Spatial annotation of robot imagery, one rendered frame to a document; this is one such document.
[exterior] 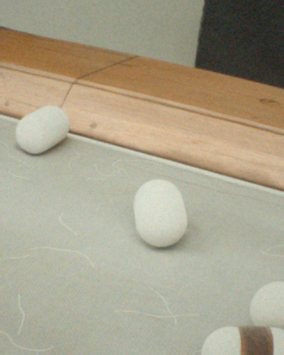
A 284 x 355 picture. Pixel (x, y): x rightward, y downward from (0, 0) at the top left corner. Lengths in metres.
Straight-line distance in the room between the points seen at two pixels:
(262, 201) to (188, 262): 0.08
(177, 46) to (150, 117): 2.07
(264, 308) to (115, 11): 2.35
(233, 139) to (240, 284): 0.12
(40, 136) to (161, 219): 0.11
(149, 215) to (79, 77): 0.17
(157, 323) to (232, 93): 0.22
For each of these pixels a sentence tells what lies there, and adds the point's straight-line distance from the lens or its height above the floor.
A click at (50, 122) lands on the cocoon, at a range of 0.38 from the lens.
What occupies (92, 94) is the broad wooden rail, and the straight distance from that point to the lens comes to 0.43.
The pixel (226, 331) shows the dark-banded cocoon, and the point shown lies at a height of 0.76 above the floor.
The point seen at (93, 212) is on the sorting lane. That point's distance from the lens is 0.33.
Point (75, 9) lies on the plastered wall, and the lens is 2.65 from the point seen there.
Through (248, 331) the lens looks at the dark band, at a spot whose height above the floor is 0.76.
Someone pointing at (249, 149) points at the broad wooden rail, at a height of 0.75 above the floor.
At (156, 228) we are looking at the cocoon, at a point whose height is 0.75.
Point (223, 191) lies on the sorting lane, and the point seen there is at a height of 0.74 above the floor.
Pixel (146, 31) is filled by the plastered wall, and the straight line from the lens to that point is 2.52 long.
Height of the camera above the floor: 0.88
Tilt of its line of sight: 22 degrees down
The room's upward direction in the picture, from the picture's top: 7 degrees clockwise
